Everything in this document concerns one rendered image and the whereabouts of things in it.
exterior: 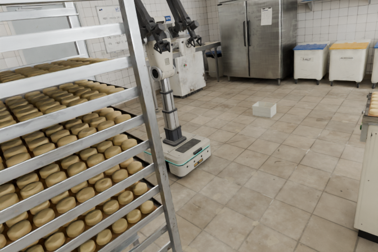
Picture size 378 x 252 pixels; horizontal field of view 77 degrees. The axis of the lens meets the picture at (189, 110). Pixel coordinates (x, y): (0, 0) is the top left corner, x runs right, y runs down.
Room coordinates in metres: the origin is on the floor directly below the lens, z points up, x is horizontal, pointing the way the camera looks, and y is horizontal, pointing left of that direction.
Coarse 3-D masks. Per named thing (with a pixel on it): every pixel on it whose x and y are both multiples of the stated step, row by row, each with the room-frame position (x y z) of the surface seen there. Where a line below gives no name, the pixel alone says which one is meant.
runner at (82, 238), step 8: (152, 192) 0.68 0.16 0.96; (136, 200) 0.64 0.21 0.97; (144, 200) 0.65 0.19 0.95; (128, 208) 0.62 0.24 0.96; (112, 216) 0.58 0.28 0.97; (120, 216) 0.60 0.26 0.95; (96, 224) 0.55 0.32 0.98; (104, 224) 0.56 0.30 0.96; (88, 232) 0.53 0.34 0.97; (96, 232) 0.55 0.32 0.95; (72, 240) 0.51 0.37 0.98; (80, 240) 0.52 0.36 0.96; (64, 248) 0.49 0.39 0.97; (72, 248) 0.50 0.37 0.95
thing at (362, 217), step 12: (372, 132) 1.13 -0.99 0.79; (372, 144) 1.13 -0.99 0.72; (372, 156) 1.12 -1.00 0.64; (372, 168) 1.12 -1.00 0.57; (360, 180) 1.16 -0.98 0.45; (372, 180) 1.11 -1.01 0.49; (360, 192) 1.14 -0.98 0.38; (372, 192) 1.10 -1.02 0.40; (360, 204) 1.14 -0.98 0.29; (372, 204) 1.10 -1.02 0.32; (360, 216) 1.13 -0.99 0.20; (372, 216) 1.09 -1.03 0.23; (360, 228) 1.13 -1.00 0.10; (372, 228) 1.09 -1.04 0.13; (372, 240) 1.10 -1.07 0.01
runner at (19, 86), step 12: (108, 60) 0.65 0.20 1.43; (120, 60) 0.67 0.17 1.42; (60, 72) 0.57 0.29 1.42; (72, 72) 0.59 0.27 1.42; (84, 72) 0.61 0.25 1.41; (96, 72) 0.63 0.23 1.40; (0, 84) 0.50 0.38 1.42; (12, 84) 0.51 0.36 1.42; (24, 84) 0.52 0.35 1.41; (36, 84) 0.54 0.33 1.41; (48, 84) 0.55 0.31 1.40; (0, 96) 0.49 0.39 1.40
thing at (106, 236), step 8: (136, 208) 0.73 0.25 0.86; (144, 208) 0.70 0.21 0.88; (152, 208) 0.70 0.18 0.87; (128, 216) 0.67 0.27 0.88; (136, 216) 0.66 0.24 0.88; (144, 216) 0.68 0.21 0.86; (112, 224) 0.64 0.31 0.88; (120, 224) 0.64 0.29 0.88; (128, 224) 0.65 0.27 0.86; (104, 232) 0.61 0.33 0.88; (112, 232) 0.63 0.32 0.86; (120, 232) 0.62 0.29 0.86; (88, 240) 0.59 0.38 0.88; (96, 240) 0.59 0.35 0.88; (104, 240) 0.58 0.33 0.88; (80, 248) 0.56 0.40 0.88; (88, 248) 0.56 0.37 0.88; (96, 248) 0.57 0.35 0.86
